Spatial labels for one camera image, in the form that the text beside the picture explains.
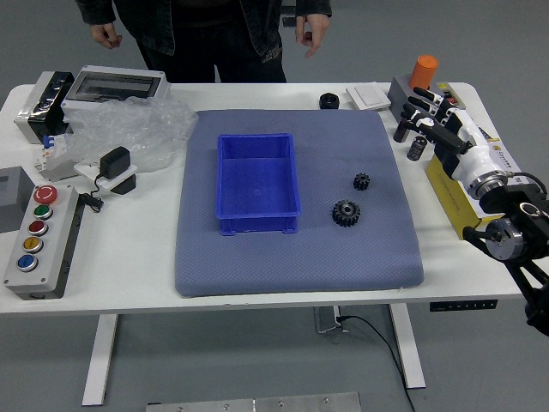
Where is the clear plastic bag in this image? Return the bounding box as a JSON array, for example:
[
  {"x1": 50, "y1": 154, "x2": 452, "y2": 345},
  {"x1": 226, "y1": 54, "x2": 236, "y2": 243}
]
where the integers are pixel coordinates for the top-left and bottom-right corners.
[{"x1": 63, "y1": 96, "x2": 199, "y2": 173}]

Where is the person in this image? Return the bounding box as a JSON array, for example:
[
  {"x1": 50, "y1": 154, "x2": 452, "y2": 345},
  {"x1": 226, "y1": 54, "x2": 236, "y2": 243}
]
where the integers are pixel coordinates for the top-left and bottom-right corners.
[{"x1": 75, "y1": 0, "x2": 334, "y2": 84}]

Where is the grey under-table control box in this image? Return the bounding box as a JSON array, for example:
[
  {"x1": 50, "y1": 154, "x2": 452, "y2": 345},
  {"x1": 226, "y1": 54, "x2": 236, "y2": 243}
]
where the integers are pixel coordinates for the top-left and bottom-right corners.
[{"x1": 312, "y1": 305, "x2": 344, "y2": 335}]

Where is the black and white enclosure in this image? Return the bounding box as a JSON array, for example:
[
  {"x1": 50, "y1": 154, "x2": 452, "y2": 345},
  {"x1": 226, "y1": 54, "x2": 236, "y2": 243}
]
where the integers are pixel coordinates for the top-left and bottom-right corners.
[{"x1": 13, "y1": 70, "x2": 77, "y2": 145}]

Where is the black power cable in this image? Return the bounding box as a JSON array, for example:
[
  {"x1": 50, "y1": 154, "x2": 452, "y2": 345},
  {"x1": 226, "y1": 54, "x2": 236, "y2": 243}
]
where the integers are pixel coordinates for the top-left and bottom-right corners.
[{"x1": 336, "y1": 315, "x2": 417, "y2": 412}]

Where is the black power adapter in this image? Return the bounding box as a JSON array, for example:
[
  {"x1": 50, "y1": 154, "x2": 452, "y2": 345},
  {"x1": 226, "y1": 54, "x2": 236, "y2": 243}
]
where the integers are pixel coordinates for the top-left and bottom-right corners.
[{"x1": 99, "y1": 146, "x2": 132, "y2": 179}]

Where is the white table leg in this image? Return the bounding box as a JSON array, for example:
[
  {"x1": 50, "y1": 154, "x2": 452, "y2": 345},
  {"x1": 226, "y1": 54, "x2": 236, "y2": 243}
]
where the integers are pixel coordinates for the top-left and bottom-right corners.
[
  {"x1": 389, "y1": 303, "x2": 426, "y2": 390},
  {"x1": 81, "y1": 313, "x2": 119, "y2": 407}
]

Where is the person's right hand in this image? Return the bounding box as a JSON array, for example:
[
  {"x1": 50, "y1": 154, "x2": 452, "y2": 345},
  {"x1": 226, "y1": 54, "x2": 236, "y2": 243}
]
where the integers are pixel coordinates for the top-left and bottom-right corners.
[{"x1": 91, "y1": 23, "x2": 124, "y2": 49}]

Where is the blue plastic box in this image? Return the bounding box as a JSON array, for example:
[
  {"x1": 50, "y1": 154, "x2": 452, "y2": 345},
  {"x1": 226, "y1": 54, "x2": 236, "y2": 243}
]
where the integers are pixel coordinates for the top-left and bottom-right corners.
[{"x1": 214, "y1": 132, "x2": 301, "y2": 237}]

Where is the person's left hand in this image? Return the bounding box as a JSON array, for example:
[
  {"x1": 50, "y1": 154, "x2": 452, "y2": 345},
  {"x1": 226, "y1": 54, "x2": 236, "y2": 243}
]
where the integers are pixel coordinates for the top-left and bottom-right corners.
[{"x1": 294, "y1": 15, "x2": 330, "y2": 59}]

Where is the white wall switch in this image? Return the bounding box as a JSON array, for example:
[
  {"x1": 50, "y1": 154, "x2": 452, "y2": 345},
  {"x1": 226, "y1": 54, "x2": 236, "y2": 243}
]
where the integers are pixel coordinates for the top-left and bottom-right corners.
[{"x1": 345, "y1": 84, "x2": 392, "y2": 111}]

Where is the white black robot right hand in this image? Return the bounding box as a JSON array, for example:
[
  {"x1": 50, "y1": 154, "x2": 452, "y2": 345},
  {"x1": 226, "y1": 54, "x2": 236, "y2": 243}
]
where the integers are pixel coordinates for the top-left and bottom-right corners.
[{"x1": 400, "y1": 87, "x2": 505, "y2": 185}]

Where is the grey clear-lid distribution box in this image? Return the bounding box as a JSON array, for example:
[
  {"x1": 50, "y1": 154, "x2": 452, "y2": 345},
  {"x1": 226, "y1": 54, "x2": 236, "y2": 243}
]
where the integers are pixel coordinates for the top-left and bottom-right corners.
[{"x1": 63, "y1": 64, "x2": 172, "y2": 104}]

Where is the metal base plate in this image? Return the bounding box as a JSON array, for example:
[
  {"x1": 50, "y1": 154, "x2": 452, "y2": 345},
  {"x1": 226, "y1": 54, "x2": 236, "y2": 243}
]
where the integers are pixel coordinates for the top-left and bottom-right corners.
[{"x1": 145, "y1": 391, "x2": 362, "y2": 412}]

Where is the big black gear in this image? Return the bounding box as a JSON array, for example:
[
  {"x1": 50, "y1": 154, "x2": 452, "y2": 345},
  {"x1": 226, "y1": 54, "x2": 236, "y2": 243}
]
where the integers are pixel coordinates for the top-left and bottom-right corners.
[{"x1": 330, "y1": 199, "x2": 362, "y2": 229}]

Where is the white socket plate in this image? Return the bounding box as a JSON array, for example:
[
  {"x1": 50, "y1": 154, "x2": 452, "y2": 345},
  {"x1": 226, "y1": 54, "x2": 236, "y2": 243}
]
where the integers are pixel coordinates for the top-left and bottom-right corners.
[{"x1": 72, "y1": 159, "x2": 141, "y2": 194}]

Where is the orange cylinder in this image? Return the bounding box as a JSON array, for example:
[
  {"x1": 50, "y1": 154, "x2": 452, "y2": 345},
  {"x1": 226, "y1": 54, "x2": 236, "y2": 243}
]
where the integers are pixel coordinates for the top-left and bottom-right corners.
[{"x1": 408, "y1": 54, "x2": 439, "y2": 92}]

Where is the grey five-button control box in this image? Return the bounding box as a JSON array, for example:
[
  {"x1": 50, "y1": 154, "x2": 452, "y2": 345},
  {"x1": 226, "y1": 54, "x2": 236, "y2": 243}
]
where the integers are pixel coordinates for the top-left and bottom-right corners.
[{"x1": 2, "y1": 185, "x2": 81, "y2": 300}]

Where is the small grey box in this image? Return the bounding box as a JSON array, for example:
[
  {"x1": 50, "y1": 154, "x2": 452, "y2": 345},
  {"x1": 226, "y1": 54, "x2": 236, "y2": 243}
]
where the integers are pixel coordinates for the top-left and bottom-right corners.
[{"x1": 0, "y1": 166, "x2": 35, "y2": 235}]

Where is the black ring nut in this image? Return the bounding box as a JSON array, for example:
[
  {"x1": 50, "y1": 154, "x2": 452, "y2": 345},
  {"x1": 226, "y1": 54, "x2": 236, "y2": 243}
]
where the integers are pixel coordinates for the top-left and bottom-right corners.
[{"x1": 318, "y1": 91, "x2": 341, "y2": 111}]

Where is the black table control panel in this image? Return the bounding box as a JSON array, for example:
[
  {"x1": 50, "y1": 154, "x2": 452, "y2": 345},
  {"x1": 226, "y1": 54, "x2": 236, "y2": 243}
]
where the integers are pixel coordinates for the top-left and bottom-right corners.
[{"x1": 430, "y1": 300, "x2": 498, "y2": 312}]

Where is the blue-grey padded mat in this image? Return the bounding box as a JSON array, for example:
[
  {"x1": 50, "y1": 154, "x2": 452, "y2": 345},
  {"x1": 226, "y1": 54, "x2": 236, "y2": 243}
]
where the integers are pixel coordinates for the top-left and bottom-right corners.
[{"x1": 173, "y1": 109, "x2": 425, "y2": 300}]

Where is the white circuit breaker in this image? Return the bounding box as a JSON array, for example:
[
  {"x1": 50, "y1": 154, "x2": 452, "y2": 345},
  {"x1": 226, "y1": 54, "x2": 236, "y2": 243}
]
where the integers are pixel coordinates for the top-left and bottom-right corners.
[{"x1": 33, "y1": 132, "x2": 81, "y2": 181}]

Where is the black adapter cord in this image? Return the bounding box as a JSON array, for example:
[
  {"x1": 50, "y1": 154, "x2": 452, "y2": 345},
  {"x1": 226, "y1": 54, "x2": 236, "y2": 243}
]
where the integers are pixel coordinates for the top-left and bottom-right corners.
[{"x1": 79, "y1": 173, "x2": 106, "y2": 214}]

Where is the grey red-button switch box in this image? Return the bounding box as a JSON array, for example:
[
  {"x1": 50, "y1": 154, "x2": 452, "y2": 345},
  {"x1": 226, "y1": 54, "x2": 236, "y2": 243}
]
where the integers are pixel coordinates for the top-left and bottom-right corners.
[{"x1": 436, "y1": 81, "x2": 467, "y2": 111}]

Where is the yellow white carton box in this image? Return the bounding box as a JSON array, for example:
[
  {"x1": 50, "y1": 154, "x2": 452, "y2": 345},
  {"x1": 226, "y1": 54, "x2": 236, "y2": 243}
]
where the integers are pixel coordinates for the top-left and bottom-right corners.
[{"x1": 425, "y1": 124, "x2": 541, "y2": 241}]

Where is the grey block base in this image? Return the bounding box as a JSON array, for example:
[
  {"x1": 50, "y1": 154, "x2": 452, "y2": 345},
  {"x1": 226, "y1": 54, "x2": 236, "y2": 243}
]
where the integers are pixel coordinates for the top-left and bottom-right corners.
[{"x1": 389, "y1": 76, "x2": 445, "y2": 117}]

